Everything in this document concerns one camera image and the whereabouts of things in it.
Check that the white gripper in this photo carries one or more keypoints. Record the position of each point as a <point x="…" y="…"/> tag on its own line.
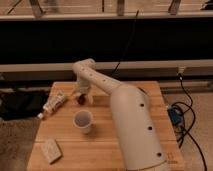
<point x="84" y="90"/>

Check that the red pepper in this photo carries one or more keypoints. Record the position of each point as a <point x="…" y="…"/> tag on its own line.
<point x="80" y="100"/>

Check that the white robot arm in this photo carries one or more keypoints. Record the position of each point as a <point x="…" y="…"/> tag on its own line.
<point x="139" y="142"/>

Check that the white toothpaste tube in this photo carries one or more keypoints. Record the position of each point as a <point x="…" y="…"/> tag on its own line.
<point x="52" y="105"/>

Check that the beige sponge block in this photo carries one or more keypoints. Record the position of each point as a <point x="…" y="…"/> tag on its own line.
<point x="51" y="150"/>

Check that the blue power adapter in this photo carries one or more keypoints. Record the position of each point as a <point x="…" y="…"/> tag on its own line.
<point x="175" y="118"/>

